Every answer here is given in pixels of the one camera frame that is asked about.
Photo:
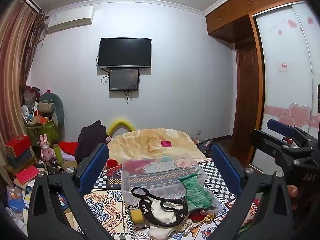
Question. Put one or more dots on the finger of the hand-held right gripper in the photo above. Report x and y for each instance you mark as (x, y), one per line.
(280, 126)
(267, 141)

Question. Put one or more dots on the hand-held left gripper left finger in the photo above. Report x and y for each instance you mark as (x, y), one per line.
(96, 167)

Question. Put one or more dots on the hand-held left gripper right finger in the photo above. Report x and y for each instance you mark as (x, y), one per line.
(225, 166)

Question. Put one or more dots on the green knitted cloth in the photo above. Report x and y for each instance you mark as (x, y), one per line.
(197, 195)

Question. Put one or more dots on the clear plastic storage box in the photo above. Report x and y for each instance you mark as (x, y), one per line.
(160, 170)

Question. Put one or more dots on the white black-trimmed undergarment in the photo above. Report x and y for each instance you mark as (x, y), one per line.
(160, 208)

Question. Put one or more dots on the person's right hand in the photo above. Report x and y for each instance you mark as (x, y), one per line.
(291, 190)

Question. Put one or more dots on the small red cloth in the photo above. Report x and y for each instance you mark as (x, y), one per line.
(112, 163)

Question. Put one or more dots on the dark clothing pile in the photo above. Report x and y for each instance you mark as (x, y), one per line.
(90, 140)

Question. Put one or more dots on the red garment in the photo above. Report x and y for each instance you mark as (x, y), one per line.
(68, 148)

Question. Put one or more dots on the patterned bed sheet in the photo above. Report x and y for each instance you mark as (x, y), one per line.
(107, 205)

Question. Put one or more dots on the green bottle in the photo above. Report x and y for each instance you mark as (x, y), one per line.
(58, 155)

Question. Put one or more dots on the black cylinder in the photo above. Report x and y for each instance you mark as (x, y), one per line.
(56, 166)

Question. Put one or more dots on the white heart-print wardrobe door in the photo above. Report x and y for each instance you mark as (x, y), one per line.
(285, 80)

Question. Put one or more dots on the wooden door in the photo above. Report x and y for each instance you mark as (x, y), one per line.
(248, 90)

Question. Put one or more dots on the yellow curved pillow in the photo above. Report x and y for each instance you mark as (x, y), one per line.
(120, 123)

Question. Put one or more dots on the yellow fleece blanket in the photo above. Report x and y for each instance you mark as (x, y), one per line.
(140, 142)

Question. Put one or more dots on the pink rabbit toy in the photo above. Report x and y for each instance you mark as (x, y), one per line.
(45, 150)

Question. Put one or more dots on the small gold ornament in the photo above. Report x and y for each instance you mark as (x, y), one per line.
(208, 217)

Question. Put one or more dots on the red cloth piece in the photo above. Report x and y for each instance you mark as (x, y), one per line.
(197, 216)

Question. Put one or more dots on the red door sticker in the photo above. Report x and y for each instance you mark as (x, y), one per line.
(284, 67)

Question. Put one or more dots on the pink cloth patch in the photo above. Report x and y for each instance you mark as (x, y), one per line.
(166, 144)

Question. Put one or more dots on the green bag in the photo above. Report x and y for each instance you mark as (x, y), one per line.
(43, 132)

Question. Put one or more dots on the yellow sponge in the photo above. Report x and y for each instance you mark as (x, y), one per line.
(136, 216)

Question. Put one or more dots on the red book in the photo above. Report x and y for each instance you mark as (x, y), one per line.
(26, 174)

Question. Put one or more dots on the grey-green curved pillow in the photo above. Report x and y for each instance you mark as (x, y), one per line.
(58, 107)

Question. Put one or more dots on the dark grey box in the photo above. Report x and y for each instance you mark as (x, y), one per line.
(21, 158)

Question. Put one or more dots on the red box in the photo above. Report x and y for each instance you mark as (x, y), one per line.
(18, 145)

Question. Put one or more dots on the blue packet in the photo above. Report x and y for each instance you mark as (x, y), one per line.
(15, 197)

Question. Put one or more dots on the white folded cloth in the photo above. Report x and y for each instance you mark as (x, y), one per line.
(160, 231)

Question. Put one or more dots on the small black monitor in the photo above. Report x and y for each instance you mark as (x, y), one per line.
(124, 79)

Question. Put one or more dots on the wooden overhead cabinet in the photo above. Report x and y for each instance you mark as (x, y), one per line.
(237, 7)

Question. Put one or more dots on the striped curtain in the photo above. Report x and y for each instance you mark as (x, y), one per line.
(15, 67)

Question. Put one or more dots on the white air conditioner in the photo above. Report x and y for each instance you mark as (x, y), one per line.
(70, 20)

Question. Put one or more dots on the black wall television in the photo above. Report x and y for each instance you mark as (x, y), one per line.
(124, 52)

